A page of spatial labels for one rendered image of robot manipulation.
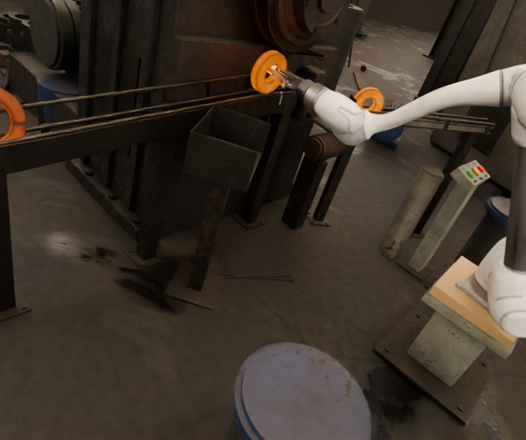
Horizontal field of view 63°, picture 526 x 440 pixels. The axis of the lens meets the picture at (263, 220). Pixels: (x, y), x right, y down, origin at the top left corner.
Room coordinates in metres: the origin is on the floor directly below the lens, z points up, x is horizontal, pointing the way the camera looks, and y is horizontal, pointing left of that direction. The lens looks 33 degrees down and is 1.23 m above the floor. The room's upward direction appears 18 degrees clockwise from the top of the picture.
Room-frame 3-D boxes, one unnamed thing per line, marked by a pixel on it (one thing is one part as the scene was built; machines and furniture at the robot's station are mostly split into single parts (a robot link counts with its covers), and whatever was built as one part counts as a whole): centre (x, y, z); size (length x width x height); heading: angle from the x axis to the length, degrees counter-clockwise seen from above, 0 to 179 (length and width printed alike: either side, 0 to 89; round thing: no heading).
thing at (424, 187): (2.01, -0.72, 0.26); 0.12 x 0.12 x 0.52
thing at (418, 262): (1.96, -0.87, 0.31); 0.24 x 0.16 x 0.62; 145
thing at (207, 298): (1.26, 0.18, 0.36); 0.26 x 0.20 x 0.72; 0
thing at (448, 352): (1.31, -0.86, 0.16); 0.40 x 0.40 x 0.31; 58
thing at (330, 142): (2.01, -0.18, 0.27); 0.22 x 0.13 x 0.53; 145
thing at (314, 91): (1.46, -0.04, 0.83); 0.09 x 0.06 x 0.09; 146
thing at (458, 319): (1.31, -0.86, 0.33); 0.32 x 0.32 x 0.04; 58
